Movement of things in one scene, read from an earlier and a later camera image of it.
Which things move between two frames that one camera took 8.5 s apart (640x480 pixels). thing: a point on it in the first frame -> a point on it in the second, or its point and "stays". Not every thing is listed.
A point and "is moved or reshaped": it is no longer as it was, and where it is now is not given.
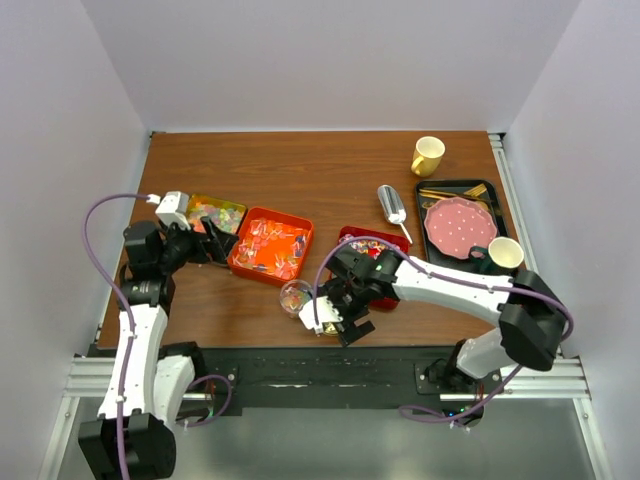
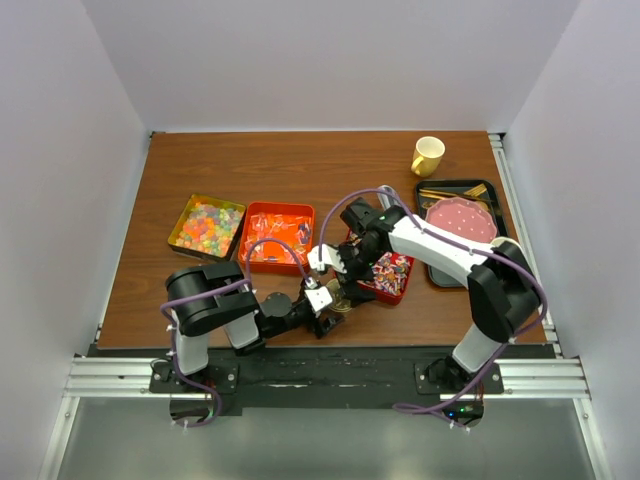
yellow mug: [427, 155] stays
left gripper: [213, 246] -> [321, 329]
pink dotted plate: [455, 224] stays
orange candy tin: [269, 247] is moved or reshaped
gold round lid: [330, 329] is moved or reshaped
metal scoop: [393, 207] stays
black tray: [429, 192] stays
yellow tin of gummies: [226, 215] stays
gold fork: [479, 189] stays
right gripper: [349, 331] -> [349, 280]
